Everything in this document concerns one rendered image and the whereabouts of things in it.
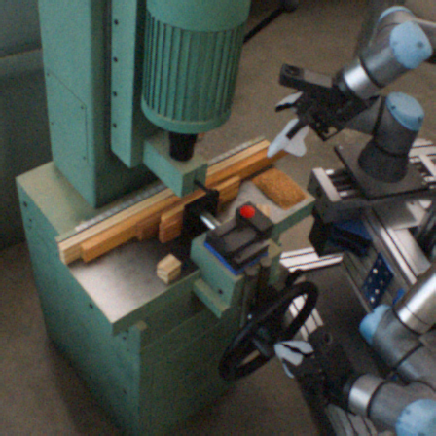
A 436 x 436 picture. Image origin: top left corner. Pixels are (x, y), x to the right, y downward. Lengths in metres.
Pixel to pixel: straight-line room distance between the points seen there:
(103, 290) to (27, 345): 1.03
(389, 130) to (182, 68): 0.76
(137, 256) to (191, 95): 0.40
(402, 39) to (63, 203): 0.91
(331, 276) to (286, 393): 0.47
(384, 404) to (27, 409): 1.38
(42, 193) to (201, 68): 0.68
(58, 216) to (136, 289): 0.36
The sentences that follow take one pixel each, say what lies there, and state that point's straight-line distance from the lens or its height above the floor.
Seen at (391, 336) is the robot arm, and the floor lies 1.05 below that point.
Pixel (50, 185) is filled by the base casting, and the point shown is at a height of 0.80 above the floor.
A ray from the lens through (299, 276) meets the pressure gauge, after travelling 1.54.
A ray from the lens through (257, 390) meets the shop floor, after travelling 2.12.
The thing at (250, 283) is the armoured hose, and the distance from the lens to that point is 1.18.
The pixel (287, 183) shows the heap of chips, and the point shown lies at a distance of 1.41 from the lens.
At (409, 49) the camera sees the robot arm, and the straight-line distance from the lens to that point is 1.01.
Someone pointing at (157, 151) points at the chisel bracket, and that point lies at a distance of 1.22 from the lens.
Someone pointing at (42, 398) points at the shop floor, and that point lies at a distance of 2.08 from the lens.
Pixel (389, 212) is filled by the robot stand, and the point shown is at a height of 0.73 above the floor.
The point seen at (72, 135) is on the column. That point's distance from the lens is 1.39.
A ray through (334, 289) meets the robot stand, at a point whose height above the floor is 0.21.
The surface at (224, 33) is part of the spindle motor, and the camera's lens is 0.97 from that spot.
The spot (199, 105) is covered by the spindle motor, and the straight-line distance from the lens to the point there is 1.03.
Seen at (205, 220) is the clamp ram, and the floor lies 0.96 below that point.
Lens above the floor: 1.88
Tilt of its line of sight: 47 degrees down
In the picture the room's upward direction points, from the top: 11 degrees clockwise
